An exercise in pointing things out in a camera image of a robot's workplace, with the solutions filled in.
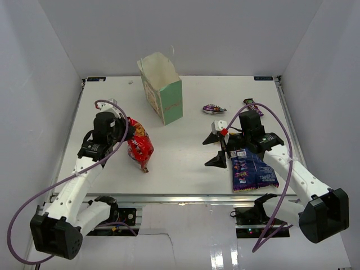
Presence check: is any red candy bag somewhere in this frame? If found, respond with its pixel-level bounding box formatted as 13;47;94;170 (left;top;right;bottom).
127;117;154;173

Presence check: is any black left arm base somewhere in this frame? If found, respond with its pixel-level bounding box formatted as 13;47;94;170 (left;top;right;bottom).
108;208;137;226

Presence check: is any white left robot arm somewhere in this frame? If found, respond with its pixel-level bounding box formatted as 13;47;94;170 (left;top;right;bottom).
30;109;134;260

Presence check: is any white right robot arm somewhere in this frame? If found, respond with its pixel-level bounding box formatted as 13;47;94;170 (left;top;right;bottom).
203;111;349;244

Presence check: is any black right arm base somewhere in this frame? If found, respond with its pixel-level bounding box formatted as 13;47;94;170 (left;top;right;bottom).
229;207;290;239

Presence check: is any blue purple snack bag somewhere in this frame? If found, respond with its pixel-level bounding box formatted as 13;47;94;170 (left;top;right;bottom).
230;148;279;192

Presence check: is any green paper gift bag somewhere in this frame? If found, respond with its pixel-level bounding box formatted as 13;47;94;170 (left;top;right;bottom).
137;52;183;125

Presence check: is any purple chocolate egg candy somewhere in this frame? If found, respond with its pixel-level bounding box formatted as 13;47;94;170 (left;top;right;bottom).
202;103;227;115

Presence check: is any dark purple candy bar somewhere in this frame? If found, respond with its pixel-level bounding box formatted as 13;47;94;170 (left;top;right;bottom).
243;98;264;116

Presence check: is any white foam board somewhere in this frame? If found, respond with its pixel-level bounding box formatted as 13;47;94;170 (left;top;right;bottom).
40;204;350;269

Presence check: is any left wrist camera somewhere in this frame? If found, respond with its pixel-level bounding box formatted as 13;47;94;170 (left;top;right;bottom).
94;98;117;112

